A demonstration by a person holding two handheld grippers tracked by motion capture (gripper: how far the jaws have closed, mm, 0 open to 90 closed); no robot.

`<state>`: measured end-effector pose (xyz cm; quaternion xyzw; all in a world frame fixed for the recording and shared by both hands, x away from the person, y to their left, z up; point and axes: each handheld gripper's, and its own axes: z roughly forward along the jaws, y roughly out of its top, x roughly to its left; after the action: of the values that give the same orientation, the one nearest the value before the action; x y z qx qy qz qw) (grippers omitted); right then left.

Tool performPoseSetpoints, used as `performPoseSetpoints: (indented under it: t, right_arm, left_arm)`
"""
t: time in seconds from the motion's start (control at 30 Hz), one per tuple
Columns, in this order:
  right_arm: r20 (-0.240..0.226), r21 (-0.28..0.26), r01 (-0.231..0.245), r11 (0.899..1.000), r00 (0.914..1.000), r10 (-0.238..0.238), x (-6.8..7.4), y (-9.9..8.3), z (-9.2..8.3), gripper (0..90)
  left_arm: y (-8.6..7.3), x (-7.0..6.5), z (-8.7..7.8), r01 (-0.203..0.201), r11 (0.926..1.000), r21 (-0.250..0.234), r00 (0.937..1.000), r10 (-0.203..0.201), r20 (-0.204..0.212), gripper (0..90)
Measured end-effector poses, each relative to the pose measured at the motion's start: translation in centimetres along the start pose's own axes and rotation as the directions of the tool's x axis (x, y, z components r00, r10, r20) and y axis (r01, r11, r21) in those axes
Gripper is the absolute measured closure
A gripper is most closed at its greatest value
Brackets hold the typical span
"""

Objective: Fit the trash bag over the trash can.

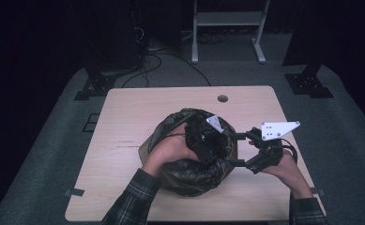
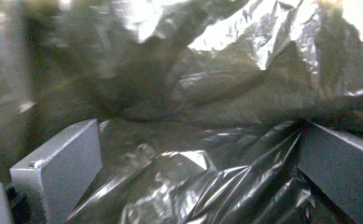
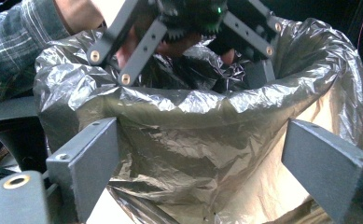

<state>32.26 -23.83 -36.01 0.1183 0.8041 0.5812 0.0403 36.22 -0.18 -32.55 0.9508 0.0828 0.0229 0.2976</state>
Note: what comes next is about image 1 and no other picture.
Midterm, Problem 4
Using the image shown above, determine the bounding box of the black plastic garbage bag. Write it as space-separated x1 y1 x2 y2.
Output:
138 107 239 198

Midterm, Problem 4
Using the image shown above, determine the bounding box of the person's right hand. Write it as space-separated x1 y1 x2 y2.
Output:
260 149 305 192

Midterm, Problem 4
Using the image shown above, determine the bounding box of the grey tape strip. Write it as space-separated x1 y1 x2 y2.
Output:
65 187 85 198
310 187 327 197

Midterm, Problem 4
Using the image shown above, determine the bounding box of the long black floor cable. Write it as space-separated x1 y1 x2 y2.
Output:
148 52 212 87

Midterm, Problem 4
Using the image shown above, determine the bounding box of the looped black floor cable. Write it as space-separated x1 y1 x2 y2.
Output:
121 54 163 88

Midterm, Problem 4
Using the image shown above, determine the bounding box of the white metal stand frame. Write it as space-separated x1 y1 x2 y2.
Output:
190 0 271 65

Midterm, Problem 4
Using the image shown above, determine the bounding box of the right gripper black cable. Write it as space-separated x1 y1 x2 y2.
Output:
280 138 298 164

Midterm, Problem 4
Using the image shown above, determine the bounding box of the dark equipment rack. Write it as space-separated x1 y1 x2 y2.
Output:
87 0 147 70

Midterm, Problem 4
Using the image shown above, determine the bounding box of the black stand base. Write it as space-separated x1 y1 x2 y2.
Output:
283 63 334 99
73 67 117 101

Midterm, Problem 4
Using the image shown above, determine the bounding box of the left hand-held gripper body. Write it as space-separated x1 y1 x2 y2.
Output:
184 114 232 167

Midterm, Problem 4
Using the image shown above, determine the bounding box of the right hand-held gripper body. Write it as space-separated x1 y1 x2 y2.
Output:
245 121 301 175

